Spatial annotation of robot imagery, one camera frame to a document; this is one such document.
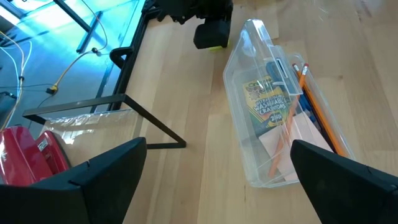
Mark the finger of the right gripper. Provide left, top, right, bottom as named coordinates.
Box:
left=193, top=19, right=214, bottom=49
left=213, top=19, right=233, bottom=50

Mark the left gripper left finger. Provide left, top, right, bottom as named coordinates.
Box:
left=0, top=136, right=147, bottom=224

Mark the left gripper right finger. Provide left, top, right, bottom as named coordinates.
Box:
left=290, top=139, right=398, bottom=224

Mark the orange pencil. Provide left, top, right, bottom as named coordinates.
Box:
left=267, top=63, right=310, bottom=179
left=292, top=63, right=348, bottom=157

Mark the pink sticky note pad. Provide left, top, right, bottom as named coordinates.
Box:
left=259, top=113, right=333, bottom=183

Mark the yellow green crayon box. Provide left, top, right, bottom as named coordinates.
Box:
left=242, top=75, right=295, bottom=138

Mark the clear plastic pencil case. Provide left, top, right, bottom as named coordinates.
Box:
left=222, top=18, right=356, bottom=189

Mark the wooden shelf with black legs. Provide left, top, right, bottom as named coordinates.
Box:
left=22, top=93, right=187, bottom=175

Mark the red stapler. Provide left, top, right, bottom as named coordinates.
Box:
left=0, top=125, right=71, bottom=187

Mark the black neighbouring table base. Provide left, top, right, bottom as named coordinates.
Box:
left=52, top=0, right=104, bottom=54

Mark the black aluminium table frame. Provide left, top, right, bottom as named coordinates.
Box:
left=107, top=0, right=164, bottom=112

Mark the yellow extension cord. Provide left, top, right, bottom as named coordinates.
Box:
left=45, top=46, right=103, bottom=95

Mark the white floor cable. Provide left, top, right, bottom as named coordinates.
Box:
left=0, top=29, right=34, bottom=131

